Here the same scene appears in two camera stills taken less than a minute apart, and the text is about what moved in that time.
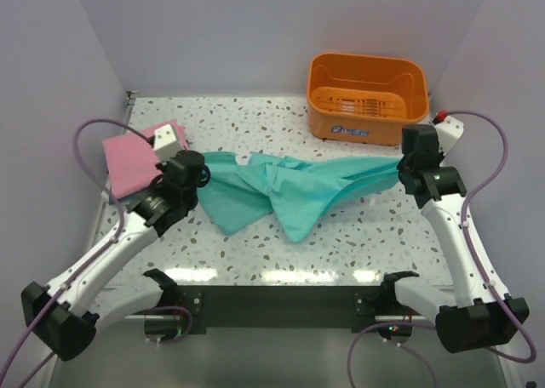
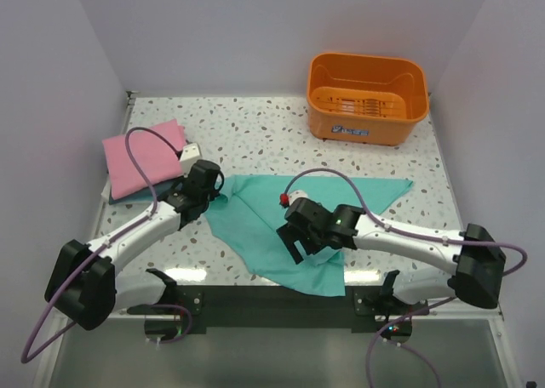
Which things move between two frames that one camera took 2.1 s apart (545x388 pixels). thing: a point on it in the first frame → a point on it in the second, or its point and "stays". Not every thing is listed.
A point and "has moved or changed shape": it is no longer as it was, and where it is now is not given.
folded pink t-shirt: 131,158 stays
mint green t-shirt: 301,193 has moved or changed shape
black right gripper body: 401,168 → 310,239
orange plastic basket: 365,99 stays
